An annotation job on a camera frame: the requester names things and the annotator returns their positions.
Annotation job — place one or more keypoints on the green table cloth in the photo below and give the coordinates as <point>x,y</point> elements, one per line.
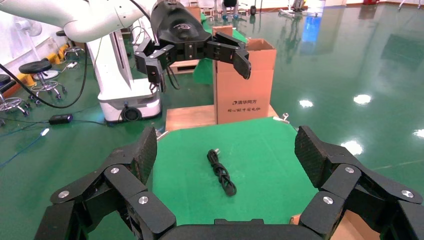
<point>258,165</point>

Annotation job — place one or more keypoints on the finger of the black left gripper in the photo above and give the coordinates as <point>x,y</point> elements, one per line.
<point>228,51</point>
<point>152,61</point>

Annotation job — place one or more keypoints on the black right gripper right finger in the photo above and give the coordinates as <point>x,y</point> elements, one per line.
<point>364,198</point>

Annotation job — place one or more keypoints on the person with blue shoe covers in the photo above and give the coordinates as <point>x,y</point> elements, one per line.
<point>229,4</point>

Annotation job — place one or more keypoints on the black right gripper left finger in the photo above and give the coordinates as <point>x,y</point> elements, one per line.
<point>99,198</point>

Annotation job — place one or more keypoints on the yellow floor bumper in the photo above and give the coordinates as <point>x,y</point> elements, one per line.
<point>58,54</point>

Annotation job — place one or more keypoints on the white power strip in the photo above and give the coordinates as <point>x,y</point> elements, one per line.
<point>72,65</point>

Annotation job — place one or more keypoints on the white fan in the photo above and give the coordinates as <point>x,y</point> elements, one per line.
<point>31,28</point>

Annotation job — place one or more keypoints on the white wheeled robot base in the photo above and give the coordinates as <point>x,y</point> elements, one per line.
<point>112,76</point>

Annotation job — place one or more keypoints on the black round stool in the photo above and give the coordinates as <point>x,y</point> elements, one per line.
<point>71,49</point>
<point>10,102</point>
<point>34,67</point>

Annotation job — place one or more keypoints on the silver metal cloth clip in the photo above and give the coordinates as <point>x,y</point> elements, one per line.
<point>162,134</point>
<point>281,119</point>

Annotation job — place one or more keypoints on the wooden pallet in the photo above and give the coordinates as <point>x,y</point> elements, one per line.
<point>184,66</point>

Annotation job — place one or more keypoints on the flat open cardboard box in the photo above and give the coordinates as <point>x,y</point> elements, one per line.
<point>357,228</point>

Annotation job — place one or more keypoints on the tall printed cardboard box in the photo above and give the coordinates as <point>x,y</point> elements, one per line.
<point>245,96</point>

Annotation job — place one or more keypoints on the small cardboard box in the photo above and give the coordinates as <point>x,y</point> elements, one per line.
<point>222,30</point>

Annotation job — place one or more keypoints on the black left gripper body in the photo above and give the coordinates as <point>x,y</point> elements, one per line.
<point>179,30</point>

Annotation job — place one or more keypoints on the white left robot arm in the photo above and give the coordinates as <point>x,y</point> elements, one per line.
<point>82,20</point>

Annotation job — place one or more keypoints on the black power adapter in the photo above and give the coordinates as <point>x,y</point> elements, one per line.
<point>60,119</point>

